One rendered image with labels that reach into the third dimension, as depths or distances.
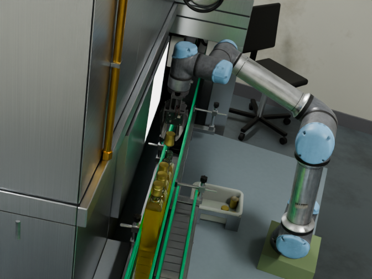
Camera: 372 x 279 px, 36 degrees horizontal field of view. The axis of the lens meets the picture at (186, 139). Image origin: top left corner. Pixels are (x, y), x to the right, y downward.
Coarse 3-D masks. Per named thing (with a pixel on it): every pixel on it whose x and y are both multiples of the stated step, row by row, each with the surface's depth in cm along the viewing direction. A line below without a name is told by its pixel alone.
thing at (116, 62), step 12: (120, 0) 131; (120, 12) 132; (120, 24) 134; (120, 36) 135; (120, 48) 137; (120, 60) 139; (108, 108) 146; (108, 120) 148; (108, 132) 149; (108, 144) 152; (108, 156) 153
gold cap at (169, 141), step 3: (168, 132) 199; (171, 132) 199; (168, 135) 198; (171, 135) 198; (174, 135) 198; (165, 138) 199; (168, 138) 198; (171, 138) 198; (174, 138) 199; (165, 141) 200; (168, 141) 199; (171, 141) 199; (165, 144) 200; (168, 144) 199; (171, 144) 200
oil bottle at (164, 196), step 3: (165, 189) 198; (162, 192) 196; (165, 192) 197; (150, 195) 196; (162, 195) 195; (165, 195) 196; (162, 198) 195; (165, 198) 196; (165, 201) 196; (165, 204) 200; (162, 210) 198; (162, 213) 199; (162, 216) 200; (162, 219) 203; (159, 225) 201; (159, 228) 202; (159, 231) 203
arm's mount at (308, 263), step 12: (312, 240) 228; (264, 252) 217; (276, 252) 219; (312, 252) 222; (264, 264) 219; (276, 264) 217; (288, 264) 215; (300, 264) 216; (312, 264) 217; (288, 276) 218; (300, 276) 216; (312, 276) 214
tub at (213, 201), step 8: (208, 184) 248; (192, 192) 241; (208, 192) 249; (216, 192) 248; (224, 192) 248; (232, 192) 247; (240, 192) 247; (208, 200) 250; (216, 200) 250; (224, 200) 250; (240, 200) 242; (200, 208) 234; (208, 208) 233; (216, 208) 246; (240, 208) 237
